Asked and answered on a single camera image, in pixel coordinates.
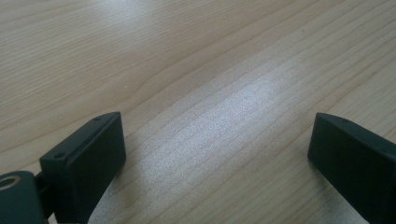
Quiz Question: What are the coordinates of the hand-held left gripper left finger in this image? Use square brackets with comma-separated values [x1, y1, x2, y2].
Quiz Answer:
[39, 111, 127, 224]

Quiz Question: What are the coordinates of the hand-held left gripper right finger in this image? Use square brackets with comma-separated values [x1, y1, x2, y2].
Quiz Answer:
[307, 112, 396, 224]

